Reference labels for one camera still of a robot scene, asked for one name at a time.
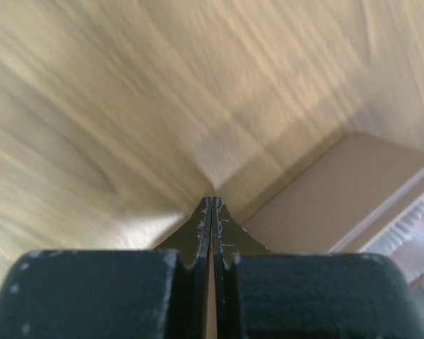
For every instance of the gold cookie tin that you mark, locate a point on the gold cookie tin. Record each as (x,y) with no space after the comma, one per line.
(344,201)

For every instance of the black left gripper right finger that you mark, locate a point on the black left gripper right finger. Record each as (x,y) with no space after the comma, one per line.
(260,294)

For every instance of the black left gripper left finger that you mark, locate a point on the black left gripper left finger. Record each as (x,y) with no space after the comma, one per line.
(70,293)

